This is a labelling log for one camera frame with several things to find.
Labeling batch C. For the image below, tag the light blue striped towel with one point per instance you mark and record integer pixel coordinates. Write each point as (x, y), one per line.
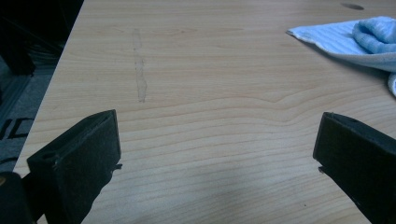
(339, 40)

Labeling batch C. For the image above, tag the grey floor mat black lettering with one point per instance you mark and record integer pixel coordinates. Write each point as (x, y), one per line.
(18, 124)

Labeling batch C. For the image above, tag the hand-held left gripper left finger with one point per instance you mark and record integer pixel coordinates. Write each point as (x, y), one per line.
(77, 161)

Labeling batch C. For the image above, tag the dark furniture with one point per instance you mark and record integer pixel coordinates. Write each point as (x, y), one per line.
(28, 28)

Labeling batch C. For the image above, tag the grey round table grommet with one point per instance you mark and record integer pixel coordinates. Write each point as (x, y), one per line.
(352, 6)

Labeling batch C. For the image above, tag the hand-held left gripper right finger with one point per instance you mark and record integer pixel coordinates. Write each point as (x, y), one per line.
(358, 155)

